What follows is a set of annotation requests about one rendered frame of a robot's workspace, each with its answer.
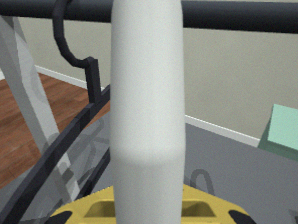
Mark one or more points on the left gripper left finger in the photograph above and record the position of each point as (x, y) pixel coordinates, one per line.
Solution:
(97, 208)

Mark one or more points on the black clothes hanger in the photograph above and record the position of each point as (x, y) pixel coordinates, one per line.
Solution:
(26, 191)

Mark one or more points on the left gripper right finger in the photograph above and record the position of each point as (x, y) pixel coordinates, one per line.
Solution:
(208, 208)

